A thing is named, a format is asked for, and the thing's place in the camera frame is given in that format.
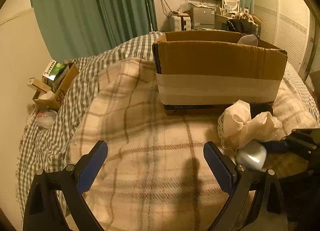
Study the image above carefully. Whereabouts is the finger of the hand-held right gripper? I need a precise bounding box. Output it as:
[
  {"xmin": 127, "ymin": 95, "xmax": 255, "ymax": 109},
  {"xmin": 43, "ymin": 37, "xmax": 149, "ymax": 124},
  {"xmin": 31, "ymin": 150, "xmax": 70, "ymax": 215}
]
[{"xmin": 285, "ymin": 128, "xmax": 320, "ymax": 162}]

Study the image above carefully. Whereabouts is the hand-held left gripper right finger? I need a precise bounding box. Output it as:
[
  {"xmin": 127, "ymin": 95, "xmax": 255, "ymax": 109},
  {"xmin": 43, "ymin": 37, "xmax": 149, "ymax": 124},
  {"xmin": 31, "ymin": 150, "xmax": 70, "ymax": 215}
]
[{"xmin": 203, "ymin": 142, "xmax": 287, "ymax": 231}]

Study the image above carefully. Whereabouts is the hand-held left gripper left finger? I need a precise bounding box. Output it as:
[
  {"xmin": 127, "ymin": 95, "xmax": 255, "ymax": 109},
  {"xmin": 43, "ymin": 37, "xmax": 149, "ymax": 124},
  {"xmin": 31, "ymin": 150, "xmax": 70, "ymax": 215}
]
[{"xmin": 23, "ymin": 140, "xmax": 108, "ymax": 231}]

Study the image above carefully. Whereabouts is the cream lace cloth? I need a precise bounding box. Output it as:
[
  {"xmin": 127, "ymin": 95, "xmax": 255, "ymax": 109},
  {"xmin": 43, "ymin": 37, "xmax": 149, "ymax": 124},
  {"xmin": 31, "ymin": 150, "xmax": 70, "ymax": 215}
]
[{"xmin": 217, "ymin": 99, "xmax": 293, "ymax": 150}]

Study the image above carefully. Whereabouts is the large cardboard box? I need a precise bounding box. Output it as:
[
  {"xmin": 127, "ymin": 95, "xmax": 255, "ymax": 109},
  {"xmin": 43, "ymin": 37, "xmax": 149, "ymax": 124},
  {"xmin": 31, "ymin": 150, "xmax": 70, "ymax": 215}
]
[{"xmin": 152, "ymin": 31, "xmax": 288, "ymax": 117}]

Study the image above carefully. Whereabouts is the beige plaid blanket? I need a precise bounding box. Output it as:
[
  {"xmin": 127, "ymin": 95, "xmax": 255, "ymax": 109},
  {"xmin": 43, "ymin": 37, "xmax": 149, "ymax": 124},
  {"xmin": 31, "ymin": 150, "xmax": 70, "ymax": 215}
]
[{"xmin": 69, "ymin": 57, "xmax": 319, "ymax": 231}]

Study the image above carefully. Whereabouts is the clear plastic bag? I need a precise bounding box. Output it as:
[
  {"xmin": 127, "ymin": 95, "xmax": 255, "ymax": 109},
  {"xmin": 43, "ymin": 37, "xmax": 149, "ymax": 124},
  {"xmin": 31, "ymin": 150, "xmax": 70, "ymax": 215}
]
[{"xmin": 36, "ymin": 110, "xmax": 58, "ymax": 128}]

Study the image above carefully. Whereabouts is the small open cardboard box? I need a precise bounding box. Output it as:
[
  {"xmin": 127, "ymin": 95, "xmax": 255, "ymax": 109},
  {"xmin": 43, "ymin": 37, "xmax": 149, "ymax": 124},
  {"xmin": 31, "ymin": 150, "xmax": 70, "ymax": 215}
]
[{"xmin": 32, "ymin": 62, "xmax": 80, "ymax": 111}]

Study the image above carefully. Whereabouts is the green medicine box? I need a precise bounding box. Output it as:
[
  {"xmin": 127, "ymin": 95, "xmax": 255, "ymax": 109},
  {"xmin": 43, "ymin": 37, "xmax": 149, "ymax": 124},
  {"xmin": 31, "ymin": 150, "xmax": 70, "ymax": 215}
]
[{"xmin": 42, "ymin": 59, "xmax": 68, "ymax": 83}]

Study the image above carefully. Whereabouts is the white cloth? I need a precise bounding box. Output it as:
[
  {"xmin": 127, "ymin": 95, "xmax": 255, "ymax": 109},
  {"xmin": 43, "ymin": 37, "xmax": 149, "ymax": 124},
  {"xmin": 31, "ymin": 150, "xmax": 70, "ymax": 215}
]
[{"xmin": 237, "ymin": 34, "xmax": 260, "ymax": 46}]

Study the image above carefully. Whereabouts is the white sliding wardrobe door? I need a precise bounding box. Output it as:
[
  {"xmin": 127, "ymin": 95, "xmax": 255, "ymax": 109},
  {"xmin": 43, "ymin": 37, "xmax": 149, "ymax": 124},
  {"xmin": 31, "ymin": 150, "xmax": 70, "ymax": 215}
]
[{"xmin": 252, "ymin": 0, "xmax": 312, "ymax": 71}]

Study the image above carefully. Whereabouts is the black bag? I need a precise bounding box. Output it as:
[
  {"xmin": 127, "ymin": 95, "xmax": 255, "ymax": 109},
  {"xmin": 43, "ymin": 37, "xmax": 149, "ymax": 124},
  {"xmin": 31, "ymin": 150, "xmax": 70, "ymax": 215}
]
[{"xmin": 226, "ymin": 19, "xmax": 258, "ymax": 35}]

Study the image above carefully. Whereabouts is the dressing table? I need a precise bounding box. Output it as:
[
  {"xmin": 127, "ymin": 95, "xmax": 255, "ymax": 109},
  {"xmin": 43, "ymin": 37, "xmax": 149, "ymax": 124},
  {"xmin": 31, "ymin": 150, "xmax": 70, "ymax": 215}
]
[{"xmin": 214, "ymin": 14, "xmax": 236, "ymax": 31}]

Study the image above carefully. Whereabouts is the white suitcase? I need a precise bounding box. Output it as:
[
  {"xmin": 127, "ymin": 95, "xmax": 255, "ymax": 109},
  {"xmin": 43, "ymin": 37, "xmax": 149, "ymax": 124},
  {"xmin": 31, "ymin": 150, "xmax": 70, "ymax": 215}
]
[{"xmin": 168, "ymin": 15, "xmax": 192, "ymax": 32}]

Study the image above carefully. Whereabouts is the grey cabinet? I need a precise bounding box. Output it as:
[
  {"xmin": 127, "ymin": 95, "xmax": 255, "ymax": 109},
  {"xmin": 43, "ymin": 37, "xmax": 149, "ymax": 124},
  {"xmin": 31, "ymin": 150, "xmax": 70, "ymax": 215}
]
[{"xmin": 191, "ymin": 6, "xmax": 216, "ymax": 30}]

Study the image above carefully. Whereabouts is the white pole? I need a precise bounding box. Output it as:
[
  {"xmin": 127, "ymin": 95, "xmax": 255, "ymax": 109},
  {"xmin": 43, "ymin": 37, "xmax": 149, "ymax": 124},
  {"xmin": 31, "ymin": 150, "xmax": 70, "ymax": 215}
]
[{"xmin": 144, "ymin": 0, "xmax": 153, "ymax": 33}]

